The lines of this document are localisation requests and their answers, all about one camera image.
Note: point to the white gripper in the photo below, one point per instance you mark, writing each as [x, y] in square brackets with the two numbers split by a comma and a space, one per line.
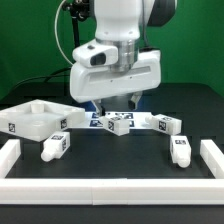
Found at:
[87, 84]

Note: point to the white square tabletop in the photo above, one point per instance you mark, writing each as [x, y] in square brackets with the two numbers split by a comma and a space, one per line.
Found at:
[38, 119]

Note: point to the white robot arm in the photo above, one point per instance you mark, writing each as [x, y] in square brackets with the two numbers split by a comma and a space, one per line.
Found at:
[122, 23]

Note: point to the white marker sheet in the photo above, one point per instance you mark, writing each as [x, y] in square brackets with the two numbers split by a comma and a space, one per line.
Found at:
[137, 120]

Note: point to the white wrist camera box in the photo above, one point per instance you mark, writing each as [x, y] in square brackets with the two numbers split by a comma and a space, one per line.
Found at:
[95, 54]

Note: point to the black camera stand pole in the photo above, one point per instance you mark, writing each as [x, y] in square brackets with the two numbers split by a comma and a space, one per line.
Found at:
[79, 11]

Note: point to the white U-shaped fence frame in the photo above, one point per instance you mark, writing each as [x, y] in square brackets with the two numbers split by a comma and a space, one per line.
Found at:
[112, 191]

